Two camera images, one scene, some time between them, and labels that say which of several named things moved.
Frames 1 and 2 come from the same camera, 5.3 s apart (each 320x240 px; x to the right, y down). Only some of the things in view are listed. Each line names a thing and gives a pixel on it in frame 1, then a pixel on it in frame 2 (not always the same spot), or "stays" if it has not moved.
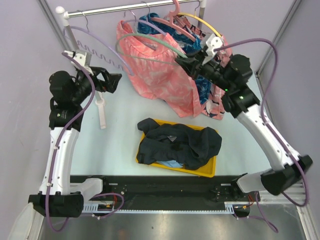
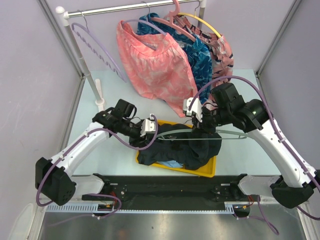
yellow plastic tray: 162,122 stays
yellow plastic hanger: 197,16 stays
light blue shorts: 171,163 stays
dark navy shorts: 190,146 stays
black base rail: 173,192 stays
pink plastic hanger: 173,25 stays
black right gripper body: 211,70 to 211,119
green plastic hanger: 148,59 to 160,137
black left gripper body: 100,85 to 132,130
